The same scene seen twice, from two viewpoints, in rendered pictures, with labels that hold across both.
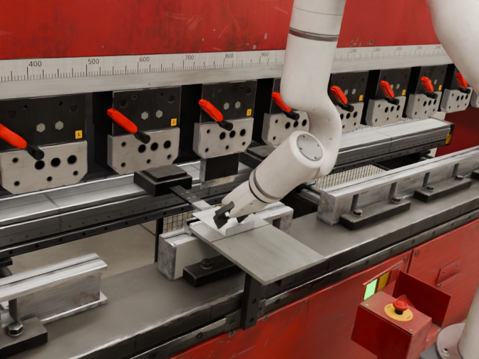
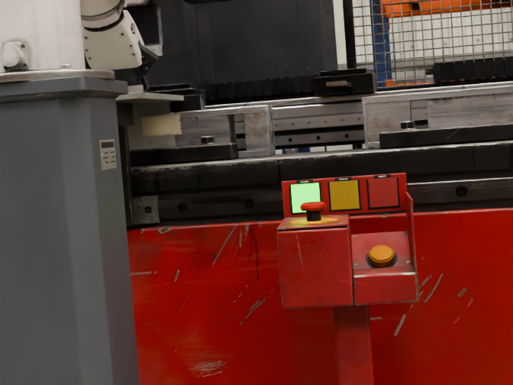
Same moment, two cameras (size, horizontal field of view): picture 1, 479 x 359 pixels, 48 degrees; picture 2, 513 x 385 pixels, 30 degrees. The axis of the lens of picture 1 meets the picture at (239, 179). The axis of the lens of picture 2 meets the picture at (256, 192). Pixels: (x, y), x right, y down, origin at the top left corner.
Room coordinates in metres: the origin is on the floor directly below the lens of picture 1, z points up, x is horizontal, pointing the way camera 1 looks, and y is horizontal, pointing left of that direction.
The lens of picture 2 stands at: (0.24, -1.56, 0.92)
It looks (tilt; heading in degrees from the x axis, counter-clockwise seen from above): 4 degrees down; 53
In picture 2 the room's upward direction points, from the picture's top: 4 degrees counter-clockwise
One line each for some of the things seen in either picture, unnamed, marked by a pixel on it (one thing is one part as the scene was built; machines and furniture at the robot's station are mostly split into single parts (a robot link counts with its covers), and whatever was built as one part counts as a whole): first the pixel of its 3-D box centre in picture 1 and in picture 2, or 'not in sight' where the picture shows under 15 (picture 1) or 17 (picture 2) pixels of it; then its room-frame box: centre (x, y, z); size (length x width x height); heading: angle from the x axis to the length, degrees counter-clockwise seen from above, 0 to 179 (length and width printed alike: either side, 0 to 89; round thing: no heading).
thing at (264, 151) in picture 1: (280, 164); (342, 81); (1.54, -0.12, 1.01); 0.26 x 0.12 x 0.05; 42
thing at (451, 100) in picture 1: (450, 84); not in sight; (1.83, -0.67, 1.26); 0.15 x 0.09 x 0.17; 132
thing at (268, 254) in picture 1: (254, 243); (115, 100); (1.06, -0.05, 1.00); 0.26 x 0.18 x 0.01; 42
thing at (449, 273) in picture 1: (450, 272); not in sight; (1.75, -0.82, 0.59); 0.15 x 0.02 x 0.07; 132
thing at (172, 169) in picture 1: (178, 187); (163, 95); (1.29, 0.16, 1.01); 0.26 x 0.12 x 0.05; 42
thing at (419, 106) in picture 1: (418, 88); not in sight; (1.69, -0.53, 1.26); 0.15 x 0.09 x 0.17; 132
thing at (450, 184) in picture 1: (443, 188); not in sight; (1.81, -0.73, 0.89); 0.30 x 0.05 x 0.03; 132
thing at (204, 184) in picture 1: (219, 166); (135, 33); (1.17, 0.05, 1.13); 0.10 x 0.02 x 0.10; 132
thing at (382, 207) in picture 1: (376, 211); (466, 134); (1.54, -0.44, 0.89); 0.30 x 0.05 x 0.03; 132
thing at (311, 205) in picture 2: (399, 308); (313, 213); (1.17, -0.45, 0.79); 0.04 x 0.04 x 0.04
